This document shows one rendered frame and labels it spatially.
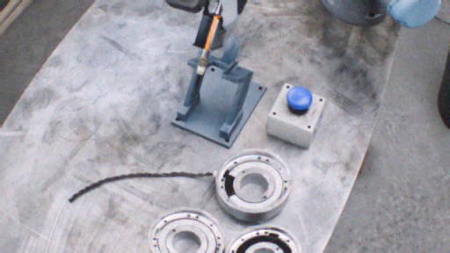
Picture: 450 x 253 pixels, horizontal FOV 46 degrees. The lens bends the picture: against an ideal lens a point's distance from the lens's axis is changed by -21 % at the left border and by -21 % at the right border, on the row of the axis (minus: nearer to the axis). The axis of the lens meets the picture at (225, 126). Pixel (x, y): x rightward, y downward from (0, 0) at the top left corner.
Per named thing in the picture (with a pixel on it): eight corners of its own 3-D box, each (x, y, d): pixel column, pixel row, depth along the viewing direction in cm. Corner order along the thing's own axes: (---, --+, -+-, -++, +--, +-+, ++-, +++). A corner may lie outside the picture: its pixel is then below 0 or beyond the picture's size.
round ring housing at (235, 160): (300, 178, 94) (303, 163, 91) (271, 234, 88) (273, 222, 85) (235, 154, 96) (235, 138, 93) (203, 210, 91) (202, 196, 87)
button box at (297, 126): (308, 149, 97) (312, 131, 93) (266, 133, 99) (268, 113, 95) (325, 112, 101) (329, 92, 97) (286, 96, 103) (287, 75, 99)
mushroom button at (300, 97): (304, 129, 96) (308, 108, 92) (280, 119, 97) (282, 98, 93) (313, 110, 98) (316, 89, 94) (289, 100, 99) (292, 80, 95)
